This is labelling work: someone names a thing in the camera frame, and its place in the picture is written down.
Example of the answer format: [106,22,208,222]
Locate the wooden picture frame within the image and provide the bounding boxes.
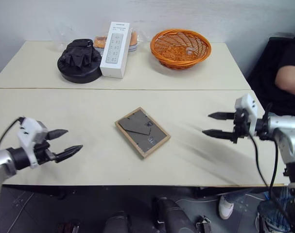
[114,106,172,160]

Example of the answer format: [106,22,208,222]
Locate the clear plastic container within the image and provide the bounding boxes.
[48,25,73,52]

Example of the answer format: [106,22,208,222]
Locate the brown bread in wrapper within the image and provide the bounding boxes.
[93,35,108,50]
[129,29,140,52]

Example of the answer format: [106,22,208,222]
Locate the black round disc base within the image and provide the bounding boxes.
[56,46,102,84]

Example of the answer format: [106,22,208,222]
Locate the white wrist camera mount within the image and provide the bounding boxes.
[17,117,50,168]
[234,93,265,136]

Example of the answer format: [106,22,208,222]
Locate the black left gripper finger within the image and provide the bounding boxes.
[54,145,84,163]
[47,129,69,141]

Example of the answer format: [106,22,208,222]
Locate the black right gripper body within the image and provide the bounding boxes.
[230,108,251,144]

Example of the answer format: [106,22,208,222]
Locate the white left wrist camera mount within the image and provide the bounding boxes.
[17,117,50,168]

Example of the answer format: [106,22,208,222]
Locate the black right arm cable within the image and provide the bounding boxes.
[247,102,295,220]

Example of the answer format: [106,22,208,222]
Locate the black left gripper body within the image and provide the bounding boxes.
[34,140,57,166]

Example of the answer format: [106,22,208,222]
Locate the dark metal bracket shape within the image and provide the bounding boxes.
[195,215,212,233]

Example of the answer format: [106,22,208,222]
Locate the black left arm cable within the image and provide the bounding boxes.
[0,116,26,151]

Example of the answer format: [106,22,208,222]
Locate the person in black shirt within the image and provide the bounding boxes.
[256,31,295,117]

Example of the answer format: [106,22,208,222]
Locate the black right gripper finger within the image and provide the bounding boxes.
[208,111,236,121]
[202,129,235,142]

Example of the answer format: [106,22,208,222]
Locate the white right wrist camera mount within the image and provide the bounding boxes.
[234,93,265,136]

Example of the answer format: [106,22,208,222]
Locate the white power strip box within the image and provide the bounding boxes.
[99,21,132,79]

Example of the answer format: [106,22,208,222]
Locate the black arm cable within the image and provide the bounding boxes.
[0,116,26,151]
[247,102,295,220]

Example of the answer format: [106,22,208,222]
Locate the large dark rounded shape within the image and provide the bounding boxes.
[152,197,197,233]

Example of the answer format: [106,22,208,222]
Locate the black fabric gloves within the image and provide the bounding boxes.
[60,38,99,69]

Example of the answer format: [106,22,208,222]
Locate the white shoe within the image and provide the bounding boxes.
[218,195,235,220]

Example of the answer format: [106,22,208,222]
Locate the orange woven basket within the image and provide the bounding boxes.
[150,28,212,70]

